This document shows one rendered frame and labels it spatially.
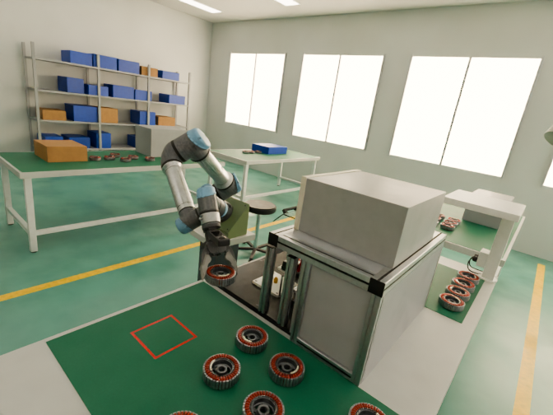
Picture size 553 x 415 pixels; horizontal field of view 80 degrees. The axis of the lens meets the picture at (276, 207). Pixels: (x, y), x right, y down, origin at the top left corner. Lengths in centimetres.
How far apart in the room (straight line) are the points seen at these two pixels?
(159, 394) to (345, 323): 58
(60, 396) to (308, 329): 74
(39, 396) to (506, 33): 603
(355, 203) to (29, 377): 107
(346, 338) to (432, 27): 563
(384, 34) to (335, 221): 561
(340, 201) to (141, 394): 81
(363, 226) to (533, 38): 510
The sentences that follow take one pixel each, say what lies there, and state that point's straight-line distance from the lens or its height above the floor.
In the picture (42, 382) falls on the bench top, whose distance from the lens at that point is 120.
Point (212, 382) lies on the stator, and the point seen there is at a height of 77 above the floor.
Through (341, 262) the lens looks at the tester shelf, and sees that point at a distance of 105.
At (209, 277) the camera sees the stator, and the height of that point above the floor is 94.
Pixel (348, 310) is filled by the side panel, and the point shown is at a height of 97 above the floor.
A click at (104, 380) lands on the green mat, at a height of 75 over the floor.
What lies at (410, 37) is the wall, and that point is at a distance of 638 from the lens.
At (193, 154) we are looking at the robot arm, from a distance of 163.
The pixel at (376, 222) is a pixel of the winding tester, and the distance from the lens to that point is 107.
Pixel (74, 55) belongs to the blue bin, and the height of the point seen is 191.
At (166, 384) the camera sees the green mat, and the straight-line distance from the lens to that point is 111.
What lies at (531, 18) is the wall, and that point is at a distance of 604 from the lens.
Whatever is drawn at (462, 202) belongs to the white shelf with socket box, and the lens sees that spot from 197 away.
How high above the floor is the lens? 155
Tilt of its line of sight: 17 degrees down
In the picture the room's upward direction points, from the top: 8 degrees clockwise
